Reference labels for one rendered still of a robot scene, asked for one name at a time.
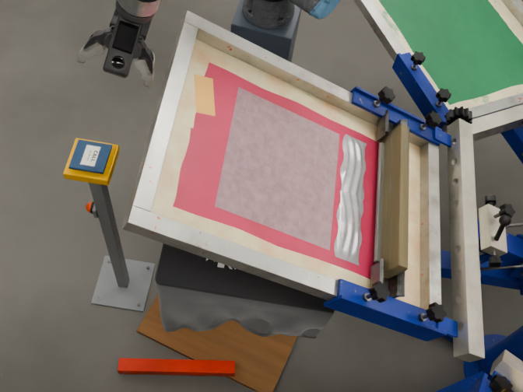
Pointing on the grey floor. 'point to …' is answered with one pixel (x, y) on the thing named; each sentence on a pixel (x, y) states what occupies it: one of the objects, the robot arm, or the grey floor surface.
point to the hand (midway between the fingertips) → (113, 77)
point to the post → (132, 278)
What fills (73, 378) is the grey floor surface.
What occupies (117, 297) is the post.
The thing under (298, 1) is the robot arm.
